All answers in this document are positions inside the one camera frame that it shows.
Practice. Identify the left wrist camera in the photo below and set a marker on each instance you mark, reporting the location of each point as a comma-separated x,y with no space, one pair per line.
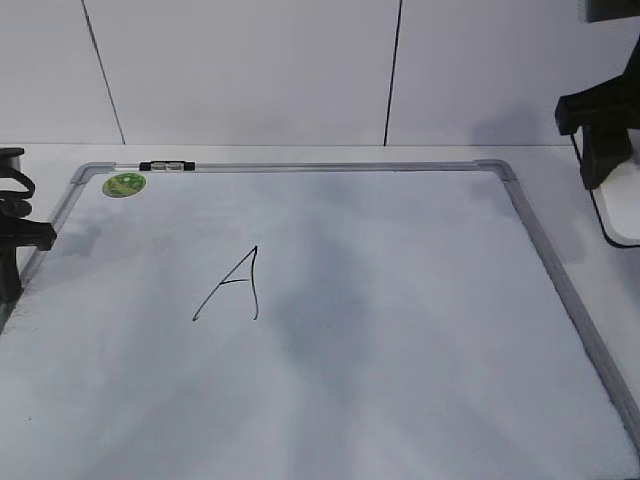
10,165

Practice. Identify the white board with grey frame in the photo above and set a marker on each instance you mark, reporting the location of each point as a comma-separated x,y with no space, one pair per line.
363,321

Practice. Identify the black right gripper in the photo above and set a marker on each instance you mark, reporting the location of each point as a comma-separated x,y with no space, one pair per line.
604,114

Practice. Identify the white eraser with black felt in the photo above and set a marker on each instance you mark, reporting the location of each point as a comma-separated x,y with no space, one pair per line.
616,198

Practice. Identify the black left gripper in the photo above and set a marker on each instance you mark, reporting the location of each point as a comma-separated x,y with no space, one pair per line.
15,233

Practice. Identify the round green sticker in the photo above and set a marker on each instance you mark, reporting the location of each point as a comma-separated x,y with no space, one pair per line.
124,185

